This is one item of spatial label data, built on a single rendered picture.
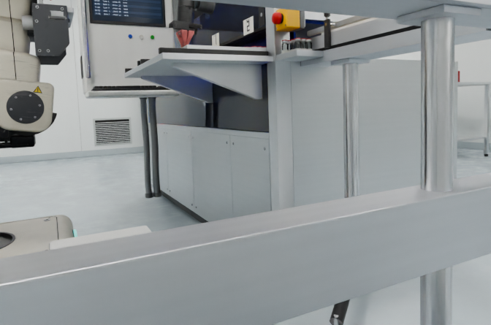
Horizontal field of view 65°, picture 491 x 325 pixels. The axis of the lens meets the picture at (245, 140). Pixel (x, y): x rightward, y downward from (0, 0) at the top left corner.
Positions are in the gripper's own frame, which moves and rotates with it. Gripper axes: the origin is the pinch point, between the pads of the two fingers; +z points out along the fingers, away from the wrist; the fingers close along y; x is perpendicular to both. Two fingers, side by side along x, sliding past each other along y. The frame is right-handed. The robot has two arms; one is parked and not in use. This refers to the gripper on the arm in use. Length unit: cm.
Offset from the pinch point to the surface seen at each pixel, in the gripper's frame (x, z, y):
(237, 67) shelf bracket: -2.6, 4.0, 19.6
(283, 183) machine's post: -13, 46, 36
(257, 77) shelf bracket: -2.6, 7.0, 28.0
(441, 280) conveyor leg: -91, 49, 17
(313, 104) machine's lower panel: -13, 16, 47
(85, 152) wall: 542, 85, 12
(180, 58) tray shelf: -11.1, 4.4, -4.8
